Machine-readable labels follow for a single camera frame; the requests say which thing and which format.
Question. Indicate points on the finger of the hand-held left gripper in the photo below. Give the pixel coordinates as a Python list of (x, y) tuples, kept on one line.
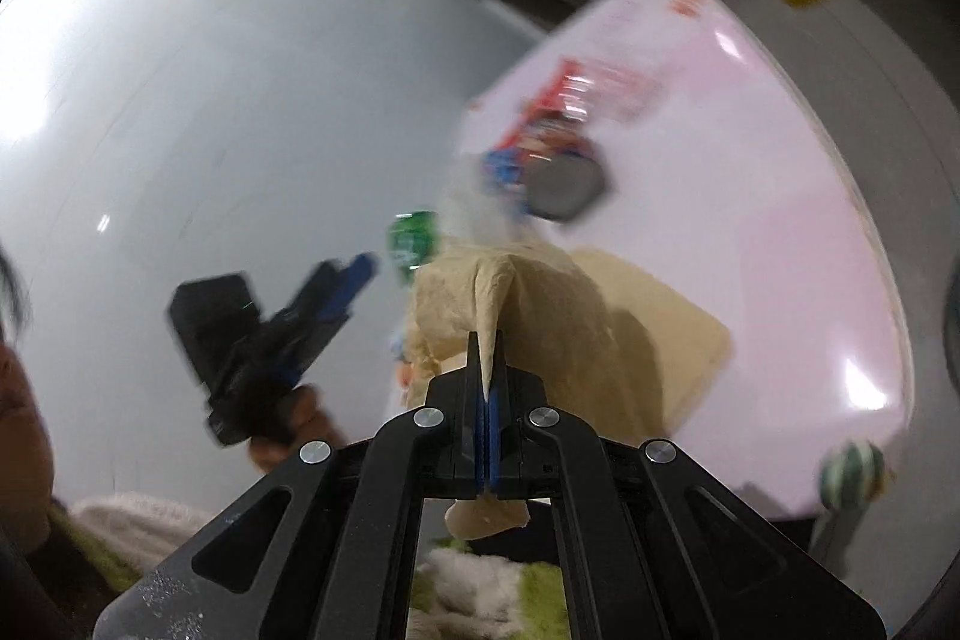
[(337, 291)]

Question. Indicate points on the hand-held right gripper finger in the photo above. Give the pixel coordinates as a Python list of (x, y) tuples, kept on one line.
[(481, 445), (494, 445)]

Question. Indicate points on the green label clear plastic bottle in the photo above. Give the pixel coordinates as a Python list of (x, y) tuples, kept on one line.
[(412, 239)]

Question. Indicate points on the beige paper napkin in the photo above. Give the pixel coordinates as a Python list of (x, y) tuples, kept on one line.
[(540, 310)]

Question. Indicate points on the blue white toothpaste box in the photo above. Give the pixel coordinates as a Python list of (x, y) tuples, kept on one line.
[(502, 171)]

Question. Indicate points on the red snack packet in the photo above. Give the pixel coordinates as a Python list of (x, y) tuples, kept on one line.
[(592, 100)]

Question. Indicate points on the person's left hand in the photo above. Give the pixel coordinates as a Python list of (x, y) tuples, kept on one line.
[(311, 426)]

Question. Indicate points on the white green fluffy jacket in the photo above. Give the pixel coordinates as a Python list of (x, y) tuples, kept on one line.
[(480, 587)]

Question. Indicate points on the person's head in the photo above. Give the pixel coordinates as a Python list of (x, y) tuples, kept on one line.
[(22, 430)]

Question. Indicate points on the pink patterned table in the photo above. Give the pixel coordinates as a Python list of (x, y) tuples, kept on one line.
[(750, 197)]

